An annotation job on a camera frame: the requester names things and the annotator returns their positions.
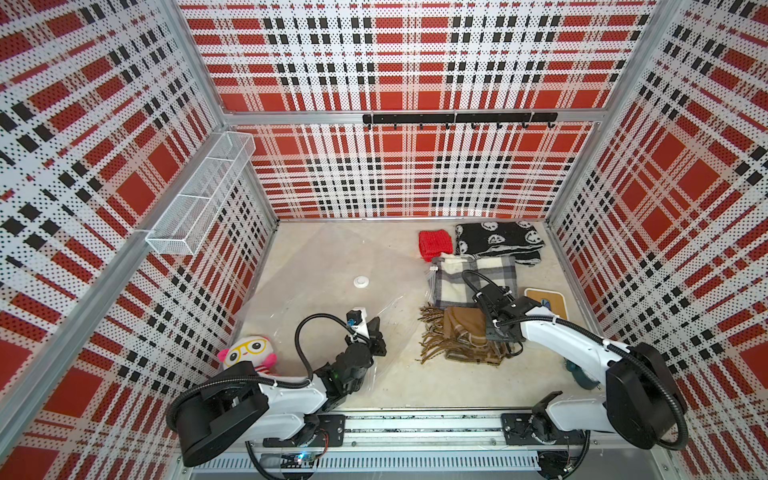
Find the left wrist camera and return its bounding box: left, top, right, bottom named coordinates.
left=346, top=308, right=369, bottom=339

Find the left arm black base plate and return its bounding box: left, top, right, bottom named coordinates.
left=262, top=414, right=347, bottom=448

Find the brown fringed scarf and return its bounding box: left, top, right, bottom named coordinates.
left=418, top=304, right=523, bottom=367

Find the white vacuum bag valve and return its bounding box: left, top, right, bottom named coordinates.
left=353, top=276, right=370, bottom=289

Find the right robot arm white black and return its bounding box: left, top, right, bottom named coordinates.
left=473, top=281, right=689, bottom=451

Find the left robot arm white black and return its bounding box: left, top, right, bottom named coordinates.
left=166, top=309, right=387, bottom=467

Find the teal heart alarm clock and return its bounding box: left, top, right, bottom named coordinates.
left=565, top=360, right=600, bottom=391

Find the black smiley face scarf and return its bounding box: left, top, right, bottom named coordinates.
left=455, top=221, right=545, bottom=265

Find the white box with cork lid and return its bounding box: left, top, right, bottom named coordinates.
left=524, top=287, right=569, bottom=320

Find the red knitted scarf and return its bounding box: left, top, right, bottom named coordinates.
left=418, top=230, right=454, bottom=263

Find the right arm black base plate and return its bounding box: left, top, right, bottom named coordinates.
left=501, top=412, right=586, bottom=447

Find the grey white plaid scarf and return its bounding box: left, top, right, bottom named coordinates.
left=427, top=254, right=517, bottom=309

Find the pink white plush toy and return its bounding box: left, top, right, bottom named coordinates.
left=217, top=335, right=278, bottom=374

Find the clear plastic vacuum bag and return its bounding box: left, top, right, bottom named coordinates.
left=238, top=221, right=430, bottom=405

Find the black wall hook rail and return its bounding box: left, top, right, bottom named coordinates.
left=362, top=112, right=559, bottom=127

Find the aluminium front rail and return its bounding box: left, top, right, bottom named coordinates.
left=169, top=408, right=683, bottom=479

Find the white mesh wall basket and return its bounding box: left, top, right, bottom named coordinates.
left=146, top=131, right=255, bottom=256

